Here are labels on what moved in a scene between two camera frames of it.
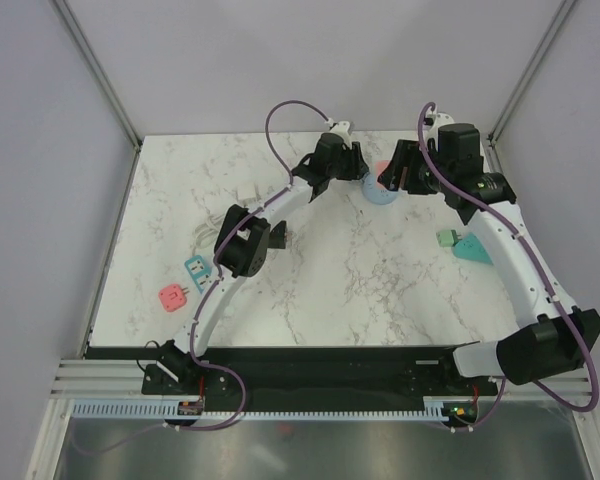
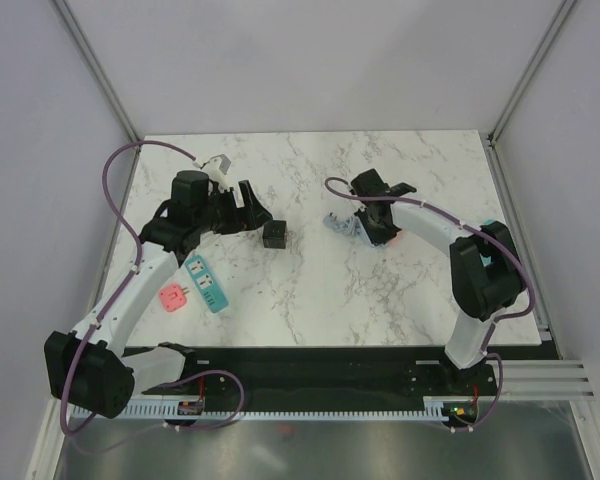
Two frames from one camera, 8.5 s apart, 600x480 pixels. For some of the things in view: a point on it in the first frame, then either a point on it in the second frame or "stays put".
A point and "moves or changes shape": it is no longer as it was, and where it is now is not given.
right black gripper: [408, 154] -> [379, 238]
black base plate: [309, 373] stays put
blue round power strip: [376, 195] moves or changes shape
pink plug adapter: [173, 297] stays put
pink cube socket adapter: [378, 167] -> [398, 240]
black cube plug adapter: [277, 237] stays put
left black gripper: [357, 167] -> [258, 213]
